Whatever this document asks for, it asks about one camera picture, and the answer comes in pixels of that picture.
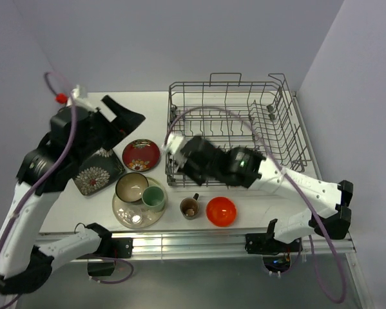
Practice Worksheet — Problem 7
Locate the large cream round plate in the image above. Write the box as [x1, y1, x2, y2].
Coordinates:
[112, 177, 168, 229]

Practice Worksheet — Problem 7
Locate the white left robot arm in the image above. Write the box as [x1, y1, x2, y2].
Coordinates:
[0, 96, 145, 295]

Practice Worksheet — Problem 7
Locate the clear glass cup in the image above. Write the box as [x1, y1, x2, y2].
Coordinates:
[123, 207, 143, 226]

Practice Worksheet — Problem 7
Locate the grey wire dish rack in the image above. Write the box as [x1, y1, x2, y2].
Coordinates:
[168, 73, 316, 177]

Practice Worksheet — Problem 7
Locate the dark bowl beige inside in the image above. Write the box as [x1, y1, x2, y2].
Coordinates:
[115, 173, 149, 203]

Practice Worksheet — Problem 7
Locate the aluminium frame rail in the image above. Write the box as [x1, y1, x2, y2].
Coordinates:
[2, 221, 374, 309]

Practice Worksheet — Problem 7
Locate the light green cup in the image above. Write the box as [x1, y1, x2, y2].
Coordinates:
[142, 186, 165, 212]

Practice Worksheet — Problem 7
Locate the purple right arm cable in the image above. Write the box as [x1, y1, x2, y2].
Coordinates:
[162, 106, 347, 304]

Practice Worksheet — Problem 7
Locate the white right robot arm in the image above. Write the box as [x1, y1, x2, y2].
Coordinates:
[166, 134, 354, 251]

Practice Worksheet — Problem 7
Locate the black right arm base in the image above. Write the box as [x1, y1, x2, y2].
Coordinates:
[245, 233, 303, 278]

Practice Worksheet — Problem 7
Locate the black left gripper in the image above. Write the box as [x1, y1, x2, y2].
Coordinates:
[73, 95, 145, 165]

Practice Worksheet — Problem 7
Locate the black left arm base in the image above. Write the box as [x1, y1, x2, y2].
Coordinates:
[79, 238, 133, 281]

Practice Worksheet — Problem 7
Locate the red floral round plate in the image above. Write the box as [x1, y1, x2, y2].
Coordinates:
[122, 139, 160, 173]

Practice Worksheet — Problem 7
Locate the dark brown mug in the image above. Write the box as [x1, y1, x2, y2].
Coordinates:
[180, 193, 200, 220]

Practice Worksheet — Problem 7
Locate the black floral square plate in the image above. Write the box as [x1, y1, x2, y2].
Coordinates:
[73, 148, 126, 196]

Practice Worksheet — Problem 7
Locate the orange plastic bowl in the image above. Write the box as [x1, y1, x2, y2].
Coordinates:
[206, 196, 237, 227]

